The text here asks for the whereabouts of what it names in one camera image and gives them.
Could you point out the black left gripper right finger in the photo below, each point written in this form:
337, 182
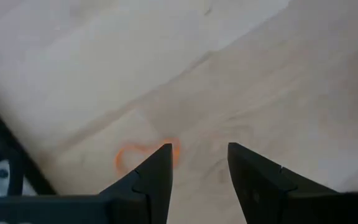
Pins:
256, 186

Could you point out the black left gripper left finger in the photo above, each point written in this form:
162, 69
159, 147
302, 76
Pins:
160, 174

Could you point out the orange rubber band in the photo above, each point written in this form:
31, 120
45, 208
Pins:
117, 159

